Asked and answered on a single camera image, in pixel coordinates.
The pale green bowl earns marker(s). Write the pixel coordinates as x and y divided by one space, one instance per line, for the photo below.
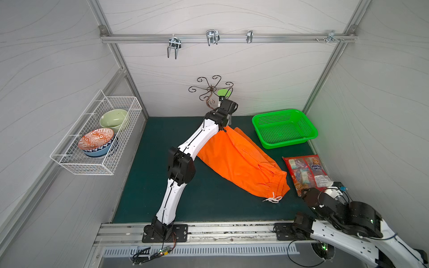
116 119

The middle metal hook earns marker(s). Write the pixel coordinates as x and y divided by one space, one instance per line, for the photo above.
213 37

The orange shorts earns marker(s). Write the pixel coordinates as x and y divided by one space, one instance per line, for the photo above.
235 157

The orange patterned bowl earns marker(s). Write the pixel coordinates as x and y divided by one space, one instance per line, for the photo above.
97 143

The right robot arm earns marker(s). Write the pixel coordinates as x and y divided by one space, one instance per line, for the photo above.
356 228

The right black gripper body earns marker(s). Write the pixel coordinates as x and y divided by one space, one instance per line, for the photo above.
313 196

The white wire wall basket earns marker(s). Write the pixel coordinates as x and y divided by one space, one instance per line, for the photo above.
69 156

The small metal bracket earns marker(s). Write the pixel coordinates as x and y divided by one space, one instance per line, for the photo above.
249 36

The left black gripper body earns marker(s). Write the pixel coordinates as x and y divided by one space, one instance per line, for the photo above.
226 106

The left metal hook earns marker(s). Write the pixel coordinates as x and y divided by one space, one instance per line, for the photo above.
174 44

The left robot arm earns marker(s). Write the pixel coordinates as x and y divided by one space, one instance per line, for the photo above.
181 167

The metal hook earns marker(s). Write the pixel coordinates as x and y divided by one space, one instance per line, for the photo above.
174 44
213 37

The aluminium front rail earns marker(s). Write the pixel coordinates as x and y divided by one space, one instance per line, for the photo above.
198 233

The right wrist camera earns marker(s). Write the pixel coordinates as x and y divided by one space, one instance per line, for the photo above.
337 191

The aluminium top rail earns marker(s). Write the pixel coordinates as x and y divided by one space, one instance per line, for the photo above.
224 38

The right metal hook bracket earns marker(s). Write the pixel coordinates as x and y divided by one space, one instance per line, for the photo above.
330 38

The green plastic goblet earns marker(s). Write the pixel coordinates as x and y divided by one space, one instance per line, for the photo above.
226 92

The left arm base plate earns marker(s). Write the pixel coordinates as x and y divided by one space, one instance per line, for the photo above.
178 233

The green plastic basket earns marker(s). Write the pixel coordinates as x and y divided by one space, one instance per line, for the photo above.
283 128

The aluminium rail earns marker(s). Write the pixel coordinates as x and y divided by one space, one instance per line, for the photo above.
198 233
224 38

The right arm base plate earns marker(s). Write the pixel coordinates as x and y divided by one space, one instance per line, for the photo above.
292 231

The brown metal cup stand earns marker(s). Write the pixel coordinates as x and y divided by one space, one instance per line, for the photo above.
209 95

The red snack bag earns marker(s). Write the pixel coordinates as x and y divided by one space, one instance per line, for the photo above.
307 172

